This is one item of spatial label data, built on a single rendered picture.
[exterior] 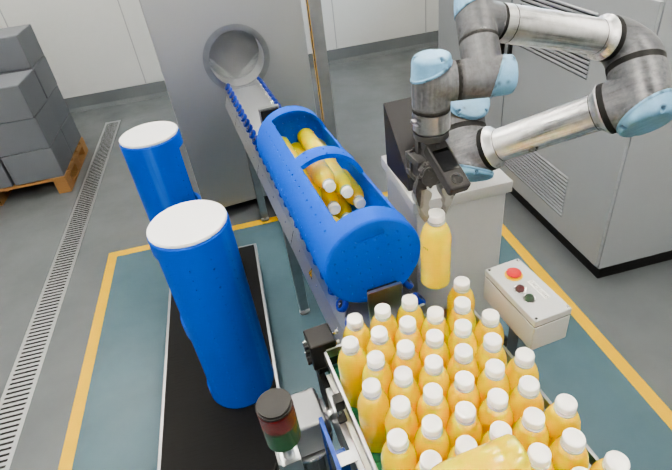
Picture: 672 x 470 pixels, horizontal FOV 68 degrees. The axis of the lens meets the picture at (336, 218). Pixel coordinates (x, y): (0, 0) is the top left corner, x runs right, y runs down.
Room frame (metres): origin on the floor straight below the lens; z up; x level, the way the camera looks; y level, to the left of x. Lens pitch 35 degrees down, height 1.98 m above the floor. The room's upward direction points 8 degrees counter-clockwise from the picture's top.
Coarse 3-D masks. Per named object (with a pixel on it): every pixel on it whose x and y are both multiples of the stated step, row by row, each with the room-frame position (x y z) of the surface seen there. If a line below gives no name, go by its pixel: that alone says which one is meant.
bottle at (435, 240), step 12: (432, 228) 0.88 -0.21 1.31; (444, 228) 0.88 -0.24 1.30; (420, 240) 0.89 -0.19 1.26; (432, 240) 0.86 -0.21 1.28; (444, 240) 0.86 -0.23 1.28; (420, 252) 0.90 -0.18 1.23; (432, 252) 0.86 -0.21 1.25; (444, 252) 0.86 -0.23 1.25; (420, 264) 0.90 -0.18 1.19; (432, 264) 0.86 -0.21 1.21; (444, 264) 0.86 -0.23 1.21; (432, 276) 0.86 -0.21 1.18; (444, 276) 0.86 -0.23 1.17; (432, 288) 0.86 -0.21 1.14
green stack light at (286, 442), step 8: (296, 424) 0.51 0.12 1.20; (264, 432) 0.50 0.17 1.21; (288, 432) 0.50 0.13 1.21; (296, 432) 0.51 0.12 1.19; (272, 440) 0.49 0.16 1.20; (280, 440) 0.49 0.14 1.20; (288, 440) 0.49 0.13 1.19; (296, 440) 0.50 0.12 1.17; (272, 448) 0.49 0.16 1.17; (280, 448) 0.49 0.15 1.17; (288, 448) 0.49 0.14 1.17
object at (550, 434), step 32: (480, 384) 0.64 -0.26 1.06; (512, 384) 0.65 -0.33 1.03; (416, 416) 0.59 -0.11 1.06; (448, 416) 0.59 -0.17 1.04; (480, 416) 0.58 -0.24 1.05; (512, 416) 0.56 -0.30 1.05; (576, 416) 0.53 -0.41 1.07; (384, 448) 0.53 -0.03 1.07; (416, 448) 0.53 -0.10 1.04; (448, 448) 0.52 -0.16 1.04
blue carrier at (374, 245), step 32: (288, 128) 1.87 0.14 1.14; (320, 128) 1.90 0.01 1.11; (288, 160) 1.49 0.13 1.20; (352, 160) 1.45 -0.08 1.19; (288, 192) 1.37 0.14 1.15; (320, 224) 1.12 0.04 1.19; (352, 224) 1.04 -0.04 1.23; (384, 224) 1.05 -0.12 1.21; (320, 256) 1.04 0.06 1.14; (352, 256) 1.02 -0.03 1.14; (384, 256) 1.04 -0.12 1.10; (416, 256) 1.07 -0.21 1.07; (352, 288) 1.02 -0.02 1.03
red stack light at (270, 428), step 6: (294, 408) 0.52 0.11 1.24; (288, 414) 0.50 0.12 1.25; (294, 414) 0.51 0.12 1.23; (282, 420) 0.49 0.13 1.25; (288, 420) 0.50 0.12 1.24; (294, 420) 0.51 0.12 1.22; (264, 426) 0.50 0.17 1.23; (270, 426) 0.49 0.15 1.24; (276, 426) 0.49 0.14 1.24; (282, 426) 0.49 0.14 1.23; (288, 426) 0.50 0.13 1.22; (270, 432) 0.49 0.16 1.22; (276, 432) 0.49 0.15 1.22; (282, 432) 0.49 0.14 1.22
